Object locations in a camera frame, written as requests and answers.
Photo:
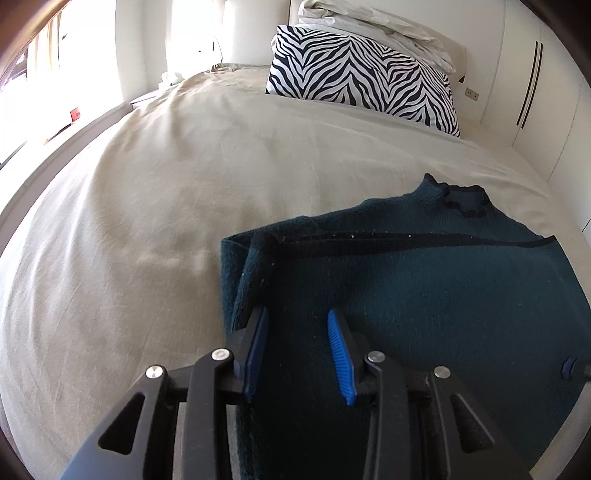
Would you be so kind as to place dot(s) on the wall socket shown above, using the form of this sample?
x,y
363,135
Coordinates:
x,y
472,93

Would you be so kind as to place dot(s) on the folded white duvet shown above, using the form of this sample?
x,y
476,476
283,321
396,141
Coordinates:
x,y
378,21

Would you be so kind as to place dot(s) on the white nightstand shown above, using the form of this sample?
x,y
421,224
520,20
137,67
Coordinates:
x,y
147,97

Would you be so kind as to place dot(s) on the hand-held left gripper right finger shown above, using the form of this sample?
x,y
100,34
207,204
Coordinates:
x,y
339,355

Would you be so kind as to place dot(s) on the bed with beige sheet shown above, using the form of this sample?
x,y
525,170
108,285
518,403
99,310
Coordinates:
x,y
161,207

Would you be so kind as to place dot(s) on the cream padded headboard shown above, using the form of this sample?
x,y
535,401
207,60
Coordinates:
x,y
256,27

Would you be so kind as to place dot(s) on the white wardrobe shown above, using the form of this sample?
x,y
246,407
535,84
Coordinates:
x,y
558,92

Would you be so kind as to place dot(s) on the cream bed frame side rail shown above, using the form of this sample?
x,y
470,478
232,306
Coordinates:
x,y
55,147

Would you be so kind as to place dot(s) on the zebra print pillow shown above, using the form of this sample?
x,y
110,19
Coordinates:
x,y
360,69

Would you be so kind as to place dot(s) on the dark teal knit sweater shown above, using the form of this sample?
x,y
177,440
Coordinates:
x,y
415,295

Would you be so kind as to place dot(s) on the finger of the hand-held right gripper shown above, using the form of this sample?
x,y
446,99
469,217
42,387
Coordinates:
x,y
569,367

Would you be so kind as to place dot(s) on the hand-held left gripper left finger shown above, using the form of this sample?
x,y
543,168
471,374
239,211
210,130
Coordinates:
x,y
256,350

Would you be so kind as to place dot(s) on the small red object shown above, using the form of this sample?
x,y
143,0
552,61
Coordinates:
x,y
74,115

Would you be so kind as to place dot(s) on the beige curtain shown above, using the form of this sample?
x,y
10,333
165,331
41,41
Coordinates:
x,y
46,50

